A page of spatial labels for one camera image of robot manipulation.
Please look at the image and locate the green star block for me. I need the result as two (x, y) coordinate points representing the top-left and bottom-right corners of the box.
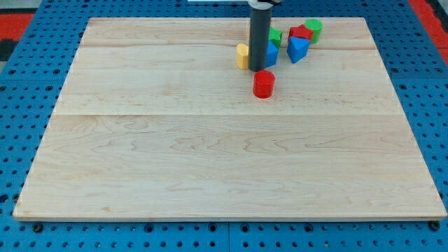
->
(269, 27), (283, 48)

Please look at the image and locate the red star block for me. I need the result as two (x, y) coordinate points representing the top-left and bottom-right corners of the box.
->
(288, 24), (314, 41)

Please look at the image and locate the red cylinder block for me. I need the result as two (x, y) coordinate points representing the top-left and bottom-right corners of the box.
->
(253, 70), (275, 99)

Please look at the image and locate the light wooden board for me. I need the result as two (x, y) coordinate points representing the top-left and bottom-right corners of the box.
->
(13, 17), (447, 222)

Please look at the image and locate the yellow block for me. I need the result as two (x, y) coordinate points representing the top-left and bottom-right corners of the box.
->
(236, 43), (249, 70)

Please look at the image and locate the blue cube block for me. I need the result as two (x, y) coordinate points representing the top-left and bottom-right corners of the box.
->
(265, 41), (279, 67)

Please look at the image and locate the blue triangle block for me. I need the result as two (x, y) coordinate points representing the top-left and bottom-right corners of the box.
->
(286, 36), (311, 64)

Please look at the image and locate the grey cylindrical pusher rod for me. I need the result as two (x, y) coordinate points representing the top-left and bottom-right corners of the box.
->
(248, 7), (272, 72)

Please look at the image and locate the green cylinder block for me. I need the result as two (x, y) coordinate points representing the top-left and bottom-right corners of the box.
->
(304, 18), (323, 44)

